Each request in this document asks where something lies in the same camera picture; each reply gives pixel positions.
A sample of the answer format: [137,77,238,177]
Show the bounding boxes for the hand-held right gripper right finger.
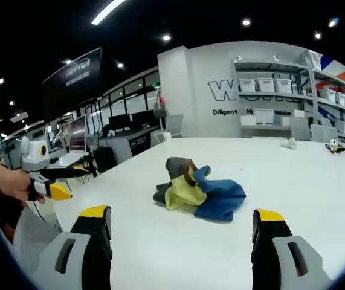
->
[250,208,332,290]

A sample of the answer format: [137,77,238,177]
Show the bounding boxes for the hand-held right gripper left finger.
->
[32,205,113,290]

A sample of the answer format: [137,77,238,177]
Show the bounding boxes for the yellow blue grey garment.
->
[153,156,247,223]

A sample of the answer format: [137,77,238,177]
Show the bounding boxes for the person's left hand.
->
[10,170,46,206]

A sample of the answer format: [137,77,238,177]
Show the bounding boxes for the white desk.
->
[48,150,92,167]

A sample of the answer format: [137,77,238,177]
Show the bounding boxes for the silver desktop monitor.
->
[68,114,88,152]

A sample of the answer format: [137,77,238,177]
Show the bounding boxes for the black computer tower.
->
[92,146,118,173]

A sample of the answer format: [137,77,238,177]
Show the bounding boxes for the dark office desk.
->
[98,126,163,166]

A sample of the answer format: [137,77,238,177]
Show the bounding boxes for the black monitor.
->
[108,112,131,130]
[131,109,157,128]

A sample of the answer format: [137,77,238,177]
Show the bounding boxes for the black hanging sign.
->
[42,47,103,122]

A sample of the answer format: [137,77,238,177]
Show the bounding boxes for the small white object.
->
[280,137,297,150]

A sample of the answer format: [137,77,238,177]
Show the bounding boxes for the small yellow black toy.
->
[324,138,345,154]

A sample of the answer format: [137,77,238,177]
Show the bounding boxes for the coat stand with pink bag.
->
[153,88,169,134]

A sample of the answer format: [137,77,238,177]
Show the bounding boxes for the grey chair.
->
[165,114,185,139]
[289,117,312,141]

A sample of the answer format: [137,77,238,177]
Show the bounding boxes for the grey metal shelving unit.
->
[233,57,345,143]

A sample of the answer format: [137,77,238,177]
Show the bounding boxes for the linear ceiling light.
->
[90,0,125,26]

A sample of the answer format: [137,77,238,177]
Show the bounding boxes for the row of white storage bins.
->
[239,50,345,135]

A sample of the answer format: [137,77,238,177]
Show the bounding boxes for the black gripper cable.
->
[32,199,47,224]

